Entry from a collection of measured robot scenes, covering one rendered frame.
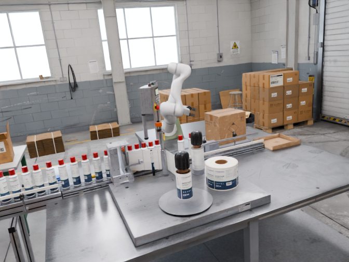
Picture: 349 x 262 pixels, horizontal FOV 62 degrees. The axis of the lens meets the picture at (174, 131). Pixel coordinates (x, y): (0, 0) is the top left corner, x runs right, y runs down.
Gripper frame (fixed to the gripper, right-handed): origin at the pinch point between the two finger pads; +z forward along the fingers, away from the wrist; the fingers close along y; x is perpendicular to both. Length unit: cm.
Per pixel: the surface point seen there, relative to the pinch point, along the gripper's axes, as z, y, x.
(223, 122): 28, 32, -28
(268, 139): 74, 16, -20
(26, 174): -88, 61, -135
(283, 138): 87, 18, -16
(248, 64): 97, -329, 495
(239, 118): 42, 30, -17
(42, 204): -75, 47, -145
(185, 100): -31, -191, 179
